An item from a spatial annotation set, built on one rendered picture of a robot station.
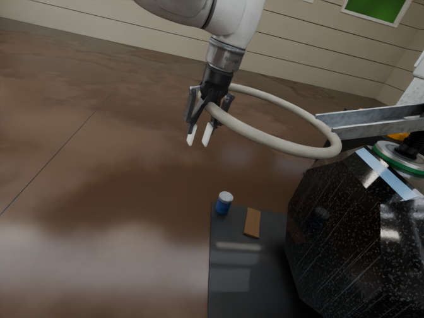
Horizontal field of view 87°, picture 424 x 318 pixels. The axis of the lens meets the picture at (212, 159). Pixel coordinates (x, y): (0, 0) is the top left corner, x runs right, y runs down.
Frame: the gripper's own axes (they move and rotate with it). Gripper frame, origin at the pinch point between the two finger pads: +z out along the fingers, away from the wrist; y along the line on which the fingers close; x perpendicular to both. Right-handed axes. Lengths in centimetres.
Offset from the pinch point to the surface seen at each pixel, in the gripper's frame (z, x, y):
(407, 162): -7, -22, 78
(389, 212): 5, -34, 60
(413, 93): -28, 29, 163
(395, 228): 8, -38, 60
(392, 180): -2, -26, 68
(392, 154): -7, -17, 76
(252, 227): 77, 15, 68
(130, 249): 87, 20, -8
